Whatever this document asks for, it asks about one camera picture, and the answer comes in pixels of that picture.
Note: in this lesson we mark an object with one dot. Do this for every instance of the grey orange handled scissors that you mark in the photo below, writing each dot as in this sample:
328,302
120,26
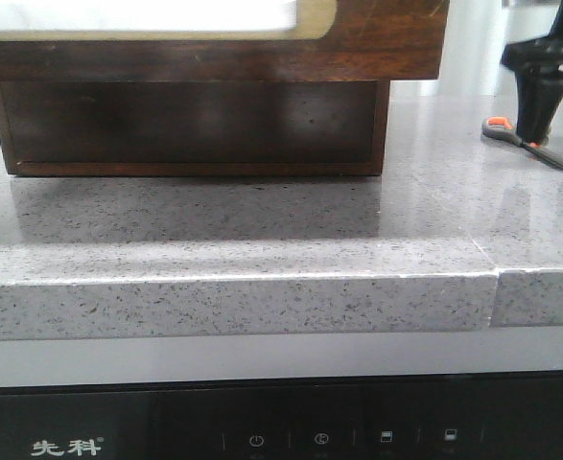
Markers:
501,129

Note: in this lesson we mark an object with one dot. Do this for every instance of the dark wooden drawer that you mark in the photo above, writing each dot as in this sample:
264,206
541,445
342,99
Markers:
191,122
334,41

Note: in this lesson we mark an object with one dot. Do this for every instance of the dark wooden drawer cabinet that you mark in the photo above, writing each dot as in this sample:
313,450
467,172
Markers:
370,166

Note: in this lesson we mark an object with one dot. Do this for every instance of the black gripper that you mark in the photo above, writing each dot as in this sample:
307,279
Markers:
539,80

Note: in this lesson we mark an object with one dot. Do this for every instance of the black appliance control panel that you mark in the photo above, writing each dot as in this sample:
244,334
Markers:
469,416

